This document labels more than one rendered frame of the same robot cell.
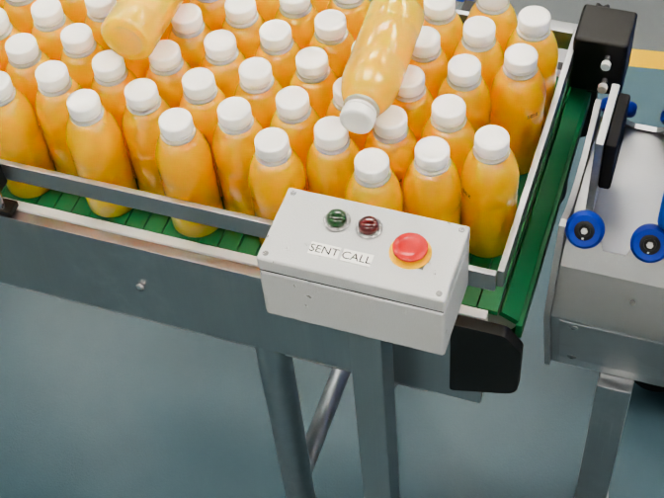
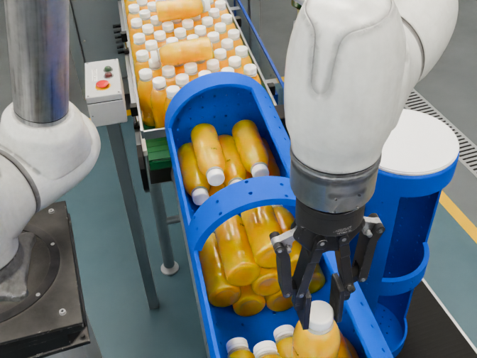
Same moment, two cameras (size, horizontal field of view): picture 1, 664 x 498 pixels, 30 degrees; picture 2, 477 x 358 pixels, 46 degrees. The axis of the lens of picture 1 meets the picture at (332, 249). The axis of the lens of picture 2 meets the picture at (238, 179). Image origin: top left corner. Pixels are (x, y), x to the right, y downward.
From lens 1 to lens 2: 1.46 m
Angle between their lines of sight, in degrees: 39
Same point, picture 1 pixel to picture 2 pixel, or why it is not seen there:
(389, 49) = (180, 46)
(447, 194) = (155, 99)
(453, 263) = (102, 94)
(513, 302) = (155, 155)
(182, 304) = not seen: hidden behind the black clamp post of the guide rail
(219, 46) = (177, 31)
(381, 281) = (87, 85)
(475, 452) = not seen: hidden behind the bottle
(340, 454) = not seen: hidden behind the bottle
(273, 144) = (139, 53)
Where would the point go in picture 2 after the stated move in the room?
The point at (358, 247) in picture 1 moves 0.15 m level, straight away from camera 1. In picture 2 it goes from (99, 77) to (145, 61)
